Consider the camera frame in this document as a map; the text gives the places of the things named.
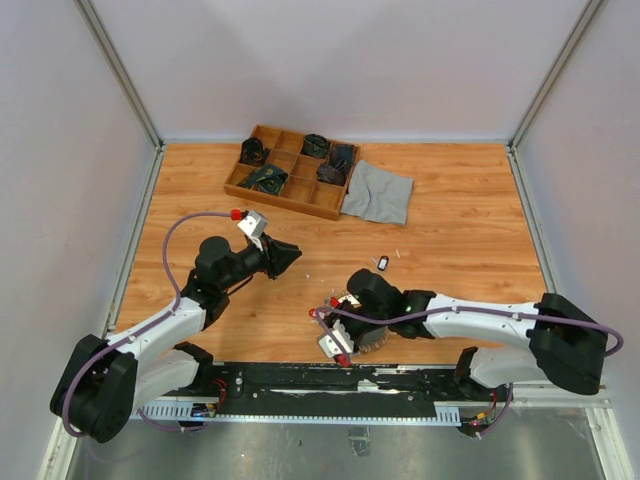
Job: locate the rolled dark tie right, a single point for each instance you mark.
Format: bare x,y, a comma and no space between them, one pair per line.
341,157

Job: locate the rolled green tie back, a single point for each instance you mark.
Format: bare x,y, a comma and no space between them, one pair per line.
315,145

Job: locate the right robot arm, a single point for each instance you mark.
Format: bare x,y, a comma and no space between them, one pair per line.
549,340

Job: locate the black key tag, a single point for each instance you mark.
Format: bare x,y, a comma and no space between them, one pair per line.
381,263

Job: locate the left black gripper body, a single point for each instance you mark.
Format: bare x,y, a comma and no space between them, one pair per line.
262,260

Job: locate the rolled purple tie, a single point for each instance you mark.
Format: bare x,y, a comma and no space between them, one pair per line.
330,174

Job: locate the rolled dark tie back left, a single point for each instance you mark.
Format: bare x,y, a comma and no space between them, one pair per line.
253,152

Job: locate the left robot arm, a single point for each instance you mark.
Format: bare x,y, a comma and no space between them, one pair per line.
106,379

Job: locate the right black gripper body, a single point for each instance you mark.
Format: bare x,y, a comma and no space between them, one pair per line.
356,327

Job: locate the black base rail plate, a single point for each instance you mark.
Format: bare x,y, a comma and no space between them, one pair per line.
323,382

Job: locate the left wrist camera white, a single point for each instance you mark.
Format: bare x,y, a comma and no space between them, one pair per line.
253,225

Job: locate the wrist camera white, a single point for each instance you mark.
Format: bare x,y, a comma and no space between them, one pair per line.
336,342
253,225

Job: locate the rolled dark tie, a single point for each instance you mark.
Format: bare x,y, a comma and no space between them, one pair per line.
341,157
253,152

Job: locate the grey folded cloth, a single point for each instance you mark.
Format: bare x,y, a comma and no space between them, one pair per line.
377,195

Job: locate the slotted grey cable duct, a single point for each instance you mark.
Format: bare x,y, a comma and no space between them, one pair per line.
367,411

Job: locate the blue patterned tie front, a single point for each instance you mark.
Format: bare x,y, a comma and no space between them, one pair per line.
268,179

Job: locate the wooden divided tray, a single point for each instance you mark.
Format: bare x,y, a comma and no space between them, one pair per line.
303,193

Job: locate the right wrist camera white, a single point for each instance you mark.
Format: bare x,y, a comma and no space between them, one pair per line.
336,342

